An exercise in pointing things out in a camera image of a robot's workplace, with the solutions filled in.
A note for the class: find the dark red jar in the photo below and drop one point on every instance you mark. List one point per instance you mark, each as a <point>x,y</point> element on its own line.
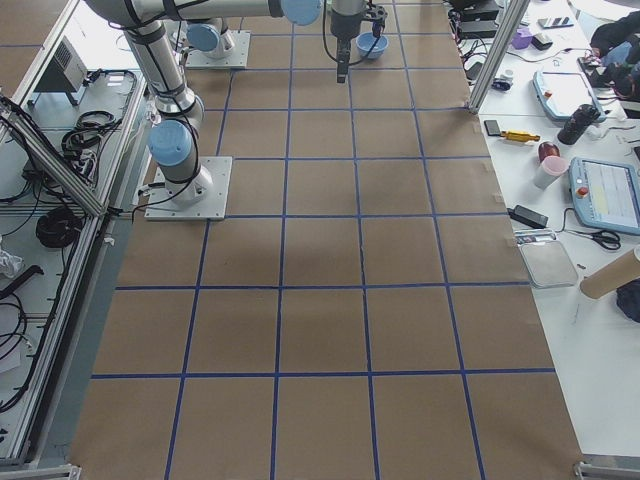
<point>547,149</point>

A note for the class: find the aluminium frame beam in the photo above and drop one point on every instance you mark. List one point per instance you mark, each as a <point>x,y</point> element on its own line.
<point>41,151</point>

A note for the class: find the far teach pendant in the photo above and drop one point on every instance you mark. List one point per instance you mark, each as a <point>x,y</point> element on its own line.
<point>562,93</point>

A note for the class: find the purple box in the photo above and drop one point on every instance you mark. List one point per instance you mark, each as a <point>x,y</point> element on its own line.
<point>522,38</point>

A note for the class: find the black phone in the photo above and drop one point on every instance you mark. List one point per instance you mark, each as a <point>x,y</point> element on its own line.
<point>492,128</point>

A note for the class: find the yellow handled tool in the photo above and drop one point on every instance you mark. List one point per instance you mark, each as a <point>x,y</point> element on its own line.
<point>519,136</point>

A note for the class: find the black scissors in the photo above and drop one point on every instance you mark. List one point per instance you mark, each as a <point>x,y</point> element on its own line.
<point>606,239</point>

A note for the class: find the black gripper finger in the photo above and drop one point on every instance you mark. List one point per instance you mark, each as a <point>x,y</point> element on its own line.
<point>343,54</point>

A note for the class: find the black power brick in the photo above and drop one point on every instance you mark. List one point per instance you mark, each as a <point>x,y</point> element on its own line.
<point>528,217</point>

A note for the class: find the blue bowl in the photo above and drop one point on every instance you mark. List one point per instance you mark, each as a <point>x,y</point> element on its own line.
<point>370,47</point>

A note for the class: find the teach pendant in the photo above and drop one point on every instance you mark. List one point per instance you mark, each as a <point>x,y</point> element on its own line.
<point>562,93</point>
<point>605,195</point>

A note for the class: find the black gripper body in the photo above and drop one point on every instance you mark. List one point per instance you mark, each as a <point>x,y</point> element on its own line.
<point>343,29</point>

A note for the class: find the grey control box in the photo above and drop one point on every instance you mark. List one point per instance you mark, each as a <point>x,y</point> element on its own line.
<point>65,74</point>

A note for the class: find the black water bottle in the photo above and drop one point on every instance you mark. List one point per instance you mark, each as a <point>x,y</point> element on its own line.
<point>583,117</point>

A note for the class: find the aluminium frame post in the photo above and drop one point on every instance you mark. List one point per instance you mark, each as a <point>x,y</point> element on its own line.
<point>512,16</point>

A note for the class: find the cardboard tube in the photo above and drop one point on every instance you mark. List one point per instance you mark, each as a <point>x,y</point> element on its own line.
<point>617,273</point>

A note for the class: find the pink lidded white cup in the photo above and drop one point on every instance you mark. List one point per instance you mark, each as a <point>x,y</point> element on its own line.
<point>550,170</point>

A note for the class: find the near teach pendant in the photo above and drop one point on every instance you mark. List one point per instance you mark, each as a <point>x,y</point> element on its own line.
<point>605,195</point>

